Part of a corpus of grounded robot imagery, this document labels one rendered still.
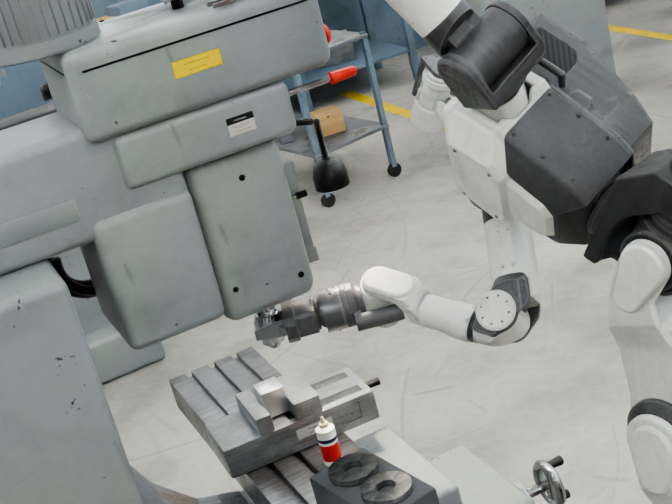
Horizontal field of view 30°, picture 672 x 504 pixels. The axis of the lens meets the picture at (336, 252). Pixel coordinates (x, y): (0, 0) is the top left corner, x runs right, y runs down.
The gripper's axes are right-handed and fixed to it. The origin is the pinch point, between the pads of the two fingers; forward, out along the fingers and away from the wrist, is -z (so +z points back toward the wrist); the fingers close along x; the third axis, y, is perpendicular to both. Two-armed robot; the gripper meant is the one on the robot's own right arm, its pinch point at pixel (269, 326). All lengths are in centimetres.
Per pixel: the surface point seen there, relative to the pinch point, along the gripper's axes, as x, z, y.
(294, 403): -8.5, -0.1, 22.5
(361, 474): 40.7, 10.7, 13.6
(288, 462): -4.4, -4.6, 33.4
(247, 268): 10.7, -0.2, -17.1
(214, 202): 11.5, -2.5, -31.4
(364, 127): -443, 53, 93
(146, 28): 13, -5, -65
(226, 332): -287, -38, 123
